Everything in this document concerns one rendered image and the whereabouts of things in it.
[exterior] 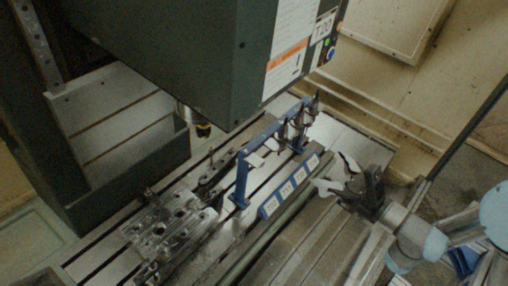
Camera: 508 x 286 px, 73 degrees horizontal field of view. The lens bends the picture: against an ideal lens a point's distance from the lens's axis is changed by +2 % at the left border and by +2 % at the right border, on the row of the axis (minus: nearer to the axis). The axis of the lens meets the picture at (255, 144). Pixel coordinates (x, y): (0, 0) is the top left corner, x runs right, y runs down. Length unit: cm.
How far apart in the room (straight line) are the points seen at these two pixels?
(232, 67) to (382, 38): 119
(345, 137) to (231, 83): 142
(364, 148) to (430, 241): 113
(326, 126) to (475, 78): 77
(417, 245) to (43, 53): 112
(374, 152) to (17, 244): 182
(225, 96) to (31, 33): 64
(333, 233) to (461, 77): 88
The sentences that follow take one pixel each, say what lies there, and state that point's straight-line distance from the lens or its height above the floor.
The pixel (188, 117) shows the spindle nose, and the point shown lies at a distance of 92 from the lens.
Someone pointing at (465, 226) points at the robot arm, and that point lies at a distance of 99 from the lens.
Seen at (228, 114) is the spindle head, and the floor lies 169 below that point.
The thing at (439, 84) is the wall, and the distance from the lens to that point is 174.
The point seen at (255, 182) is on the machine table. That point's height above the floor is 90.
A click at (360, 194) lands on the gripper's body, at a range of 93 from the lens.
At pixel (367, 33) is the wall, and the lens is 176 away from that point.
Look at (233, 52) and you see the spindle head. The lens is 62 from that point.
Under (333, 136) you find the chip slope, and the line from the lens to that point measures 201.
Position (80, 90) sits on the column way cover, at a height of 140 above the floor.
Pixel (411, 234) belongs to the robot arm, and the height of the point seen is 145.
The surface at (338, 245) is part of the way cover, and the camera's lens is 170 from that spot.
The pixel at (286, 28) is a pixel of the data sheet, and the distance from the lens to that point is 73.
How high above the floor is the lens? 216
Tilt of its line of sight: 47 degrees down
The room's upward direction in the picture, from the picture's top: 8 degrees clockwise
